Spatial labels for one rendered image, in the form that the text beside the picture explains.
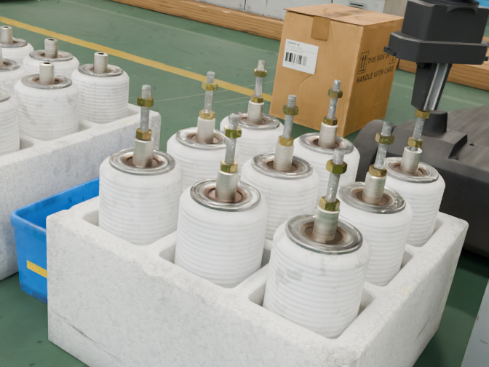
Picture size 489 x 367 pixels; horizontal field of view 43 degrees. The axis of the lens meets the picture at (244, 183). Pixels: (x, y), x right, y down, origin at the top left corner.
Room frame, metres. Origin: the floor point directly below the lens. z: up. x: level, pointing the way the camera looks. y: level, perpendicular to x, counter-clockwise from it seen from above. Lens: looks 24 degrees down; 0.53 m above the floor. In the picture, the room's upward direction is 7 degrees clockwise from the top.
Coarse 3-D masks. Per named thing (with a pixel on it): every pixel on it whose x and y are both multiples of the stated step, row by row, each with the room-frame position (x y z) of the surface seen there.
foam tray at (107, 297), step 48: (48, 240) 0.62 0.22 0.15; (96, 240) 0.59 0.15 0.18; (432, 240) 0.69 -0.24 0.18; (48, 288) 0.63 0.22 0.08; (96, 288) 0.58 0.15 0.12; (144, 288) 0.55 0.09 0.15; (192, 288) 0.52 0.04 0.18; (240, 288) 0.53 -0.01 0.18; (384, 288) 0.56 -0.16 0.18; (432, 288) 0.65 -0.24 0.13; (48, 336) 0.63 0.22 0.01; (96, 336) 0.58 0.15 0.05; (144, 336) 0.54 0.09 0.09; (192, 336) 0.51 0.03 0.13; (240, 336) 0.48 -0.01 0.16; (288, 336) 0.46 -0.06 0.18; (384, 336) 0.51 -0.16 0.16; (432, 336) 0.73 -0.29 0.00
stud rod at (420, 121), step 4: (428, 100) 0.73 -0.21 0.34; (428, 104) 0.73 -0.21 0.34; (416, 120) 0.73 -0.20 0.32; (420, 120) 0.73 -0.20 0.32; (424, 120) 0.73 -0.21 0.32; (416, 124) 0.73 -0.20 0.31; (420, 124) 0.73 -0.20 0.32; (416, 128) 0.73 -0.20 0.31; (420, 128) 0.73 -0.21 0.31; (416, 132) 0.73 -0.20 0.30; (420, 132) 0.73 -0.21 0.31; (416, 136) 0.73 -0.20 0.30; (420, 136) 0.73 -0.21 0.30; (416, 140) 0.73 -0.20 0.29; (412, 148) 0.73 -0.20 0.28; (416, 148) 0.73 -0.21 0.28
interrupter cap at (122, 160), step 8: (120, 152) 0.67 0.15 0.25; (128, 152) 0.67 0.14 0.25; (160, 152) 0.68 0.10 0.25; (112, 160) 0.64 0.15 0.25; (120, 160) 0.64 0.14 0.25; (128, 160) 0.65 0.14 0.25; (152, 160) 0.66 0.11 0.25; (160, 160) 0.66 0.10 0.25; (168, 160) 0.66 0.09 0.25; (120, 168) 0.62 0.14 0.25; (128, 168) 0.63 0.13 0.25; (136, 168) 0.63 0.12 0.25; (144, 168) 0.63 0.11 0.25; (152, 168) 0.63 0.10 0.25; (160, 168) 0.64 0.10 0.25; (168, 168) 0.64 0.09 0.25
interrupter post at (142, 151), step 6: (138, 138) 0.65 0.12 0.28; (150, 138) 0.65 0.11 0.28; (138, 144) 0.64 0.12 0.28; (144, 144) 0.64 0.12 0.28; (150, 144) 0.65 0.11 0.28; (138, 150) 0.64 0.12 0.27; (144, 150) 0.64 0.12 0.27; (150, 150) 0.65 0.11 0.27; (138, 156) 0.64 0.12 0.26; (144, 156) 0.64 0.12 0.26; (150, 156) 0.65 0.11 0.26; (138, 162) 0.64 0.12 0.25; (144, 162) 0.64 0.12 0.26; (150, 162) 0.65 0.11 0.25
